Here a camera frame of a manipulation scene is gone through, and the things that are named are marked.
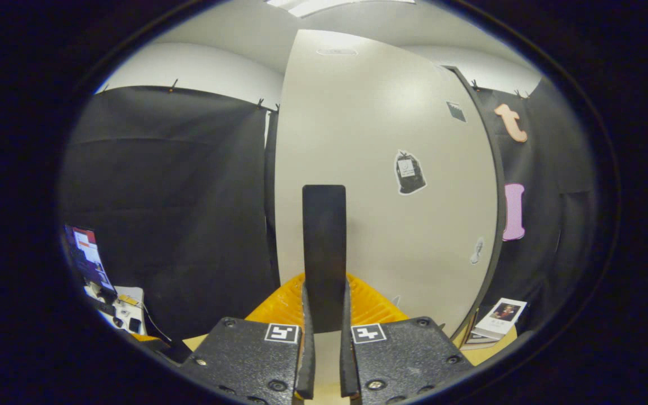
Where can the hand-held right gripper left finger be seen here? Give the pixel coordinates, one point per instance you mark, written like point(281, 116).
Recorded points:
point(308, 365)

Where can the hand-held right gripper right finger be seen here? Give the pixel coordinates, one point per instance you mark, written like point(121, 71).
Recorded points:
point(347, 365)

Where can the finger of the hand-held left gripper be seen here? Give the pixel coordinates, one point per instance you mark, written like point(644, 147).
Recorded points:
point(175, 351)

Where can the grey cabinet door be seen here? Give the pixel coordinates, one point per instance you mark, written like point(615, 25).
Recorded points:
point(369, 140)

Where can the thin white book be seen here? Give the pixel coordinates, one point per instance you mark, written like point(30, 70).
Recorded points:
point(476, 338)

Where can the black backdrop cloth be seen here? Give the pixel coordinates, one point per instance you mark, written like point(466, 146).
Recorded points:
point(178, 214)

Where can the white photo booklet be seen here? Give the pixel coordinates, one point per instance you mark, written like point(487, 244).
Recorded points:
point(501, 318)

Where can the long ceiling light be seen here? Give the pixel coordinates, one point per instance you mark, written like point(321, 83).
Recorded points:
point(313, 7)

